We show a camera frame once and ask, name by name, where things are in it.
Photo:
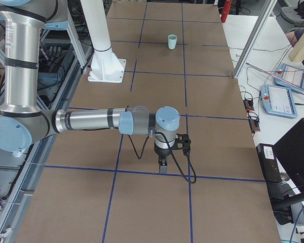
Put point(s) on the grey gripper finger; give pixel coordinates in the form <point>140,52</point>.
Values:
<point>163,165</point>

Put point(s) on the mint green cup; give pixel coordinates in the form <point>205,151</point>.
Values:
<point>172,45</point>
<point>172,36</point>

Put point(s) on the silver UR robot arm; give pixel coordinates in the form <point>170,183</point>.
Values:
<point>23,123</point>

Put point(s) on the lower orange black connector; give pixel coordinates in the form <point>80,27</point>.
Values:
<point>254,124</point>

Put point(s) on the orange black connector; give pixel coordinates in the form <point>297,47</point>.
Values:
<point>254,124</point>
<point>248,104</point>

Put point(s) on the upper orange black connector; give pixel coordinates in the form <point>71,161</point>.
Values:
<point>248,104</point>

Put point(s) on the black computer box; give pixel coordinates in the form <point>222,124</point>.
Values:
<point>268,163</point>

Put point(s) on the metal rod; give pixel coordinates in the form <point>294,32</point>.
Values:
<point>275,76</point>

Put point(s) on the near teach pendant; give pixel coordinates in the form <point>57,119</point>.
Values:
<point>278,101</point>

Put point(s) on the teach pendant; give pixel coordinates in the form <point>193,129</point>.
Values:
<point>278,101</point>
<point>290,73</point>

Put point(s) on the black monitor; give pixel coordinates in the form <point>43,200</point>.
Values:
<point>289,151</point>

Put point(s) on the far teach pendant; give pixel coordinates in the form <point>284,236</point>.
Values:
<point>290,73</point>

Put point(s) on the red fire extinguisher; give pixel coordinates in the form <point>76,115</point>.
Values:
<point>226,10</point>

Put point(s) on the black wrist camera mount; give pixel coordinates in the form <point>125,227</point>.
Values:
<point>182,142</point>

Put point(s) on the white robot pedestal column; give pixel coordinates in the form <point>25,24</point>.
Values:
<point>106,67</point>

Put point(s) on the aluminium frame post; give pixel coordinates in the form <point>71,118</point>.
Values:
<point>259,25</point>

